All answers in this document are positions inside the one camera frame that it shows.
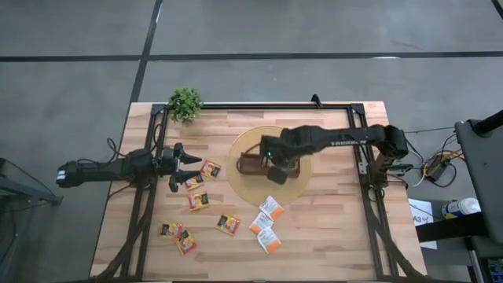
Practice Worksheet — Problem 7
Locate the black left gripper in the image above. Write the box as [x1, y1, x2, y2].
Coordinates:
[155, 141, 204, 193]

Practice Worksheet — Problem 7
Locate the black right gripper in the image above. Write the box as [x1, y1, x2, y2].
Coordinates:
[260, 132, 305, 186]

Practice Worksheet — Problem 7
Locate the brown wooden tea box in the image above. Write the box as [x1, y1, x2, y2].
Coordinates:
[237, 153, 302, 178]

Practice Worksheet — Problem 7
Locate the red orange tea bag packet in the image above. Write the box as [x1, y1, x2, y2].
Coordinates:
[187, 191, 211, 211]
[184, 173, 205, 192]
[175, 230, 199, 255]
[215, 213, 241, 237]
[159, 222, 184, 241]
[199, 159, 222, 180]

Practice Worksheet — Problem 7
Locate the round woven straw placemat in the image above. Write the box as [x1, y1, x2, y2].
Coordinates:
[226, 124, 314, 208]

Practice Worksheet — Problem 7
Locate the green plant in white pot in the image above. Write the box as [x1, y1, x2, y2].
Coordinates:
[167, 86, 204, 127]

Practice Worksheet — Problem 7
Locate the dark metal side table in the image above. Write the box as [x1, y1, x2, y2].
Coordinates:
[0, 156, 64, 283]

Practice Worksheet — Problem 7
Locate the white paper sheet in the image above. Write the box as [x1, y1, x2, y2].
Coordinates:
[407, 197, 439, 251]

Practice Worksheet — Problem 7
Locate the black power adapter box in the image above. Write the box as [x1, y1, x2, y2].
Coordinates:
[425, 154, 457, 182]

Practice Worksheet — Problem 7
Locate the black cart leg bar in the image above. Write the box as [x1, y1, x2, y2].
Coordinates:
[415, 211, 490, 244]

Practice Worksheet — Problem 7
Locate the white bottle blue label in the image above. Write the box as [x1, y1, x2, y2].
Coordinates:
[440, 197, 482, 220]

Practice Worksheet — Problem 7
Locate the grey equipment cart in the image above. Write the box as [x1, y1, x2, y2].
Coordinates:
[454, 117, 503, 244]

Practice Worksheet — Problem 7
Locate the black metal pole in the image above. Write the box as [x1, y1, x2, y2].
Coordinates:
[470, 108, 503, 135]

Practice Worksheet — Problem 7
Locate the blue screen device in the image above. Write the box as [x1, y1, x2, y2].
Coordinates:
[487, 257, 503, 283]

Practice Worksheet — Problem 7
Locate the black aluminium rig frame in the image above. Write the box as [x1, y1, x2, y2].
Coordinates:
[90, 102, 428, 282]

